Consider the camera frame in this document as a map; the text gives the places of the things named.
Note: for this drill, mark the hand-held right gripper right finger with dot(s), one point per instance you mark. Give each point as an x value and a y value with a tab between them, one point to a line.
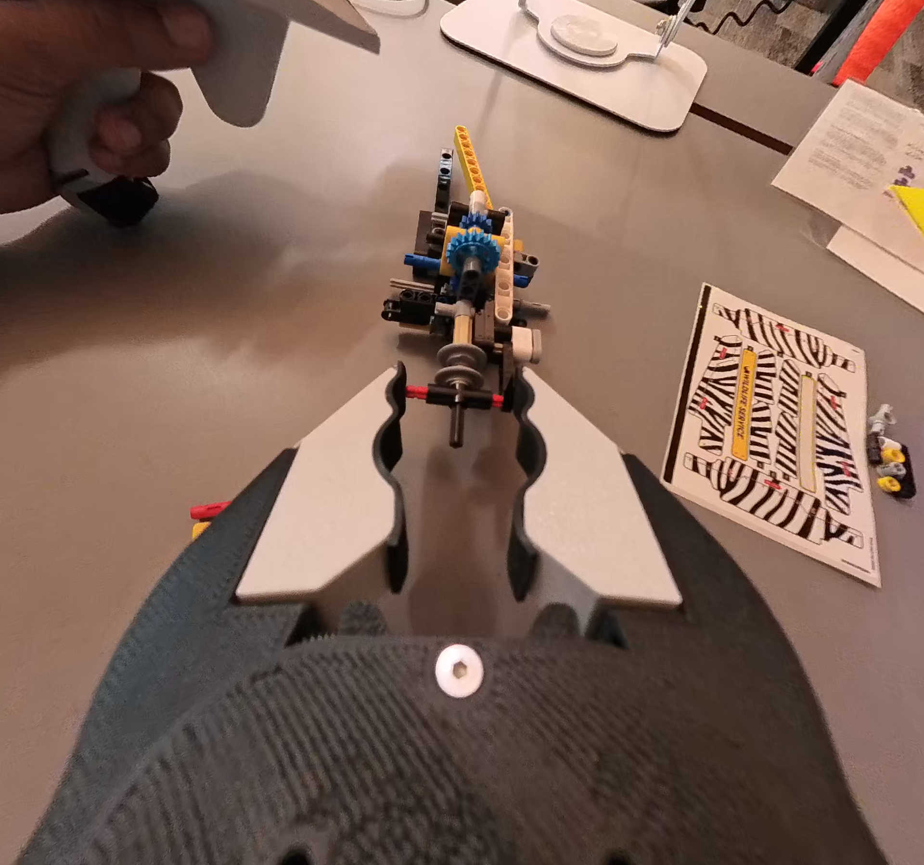
592	518

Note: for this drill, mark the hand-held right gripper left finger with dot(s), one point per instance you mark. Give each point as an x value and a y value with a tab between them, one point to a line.
325	511

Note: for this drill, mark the multicoloured lego model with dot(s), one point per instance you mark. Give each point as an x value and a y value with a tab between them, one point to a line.
469	266

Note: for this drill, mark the red lego axle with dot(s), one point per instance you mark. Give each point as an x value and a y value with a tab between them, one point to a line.
209	508

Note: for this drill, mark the small yellow lego piece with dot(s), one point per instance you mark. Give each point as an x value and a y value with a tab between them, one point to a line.
200	528

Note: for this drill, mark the small grey lego piece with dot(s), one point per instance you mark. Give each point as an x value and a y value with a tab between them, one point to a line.
881	421

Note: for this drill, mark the black yellow lego connector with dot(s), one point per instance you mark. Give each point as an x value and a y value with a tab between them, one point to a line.
896	479
889	452

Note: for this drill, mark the person's left hand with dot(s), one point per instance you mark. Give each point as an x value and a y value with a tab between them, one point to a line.
86	35

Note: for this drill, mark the zebra striped sticker sheet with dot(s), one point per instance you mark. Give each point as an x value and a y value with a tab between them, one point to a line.
765	432

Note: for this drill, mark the white book stand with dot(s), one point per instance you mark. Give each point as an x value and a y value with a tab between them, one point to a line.
577	57

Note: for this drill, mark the white printed paper sheet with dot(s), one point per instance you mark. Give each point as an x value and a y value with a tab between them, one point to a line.
884	266
844	143

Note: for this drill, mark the yellow flat piece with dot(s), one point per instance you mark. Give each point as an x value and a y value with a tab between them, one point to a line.
911	205

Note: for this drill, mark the orange object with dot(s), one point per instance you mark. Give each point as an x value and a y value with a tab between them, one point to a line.
884	35

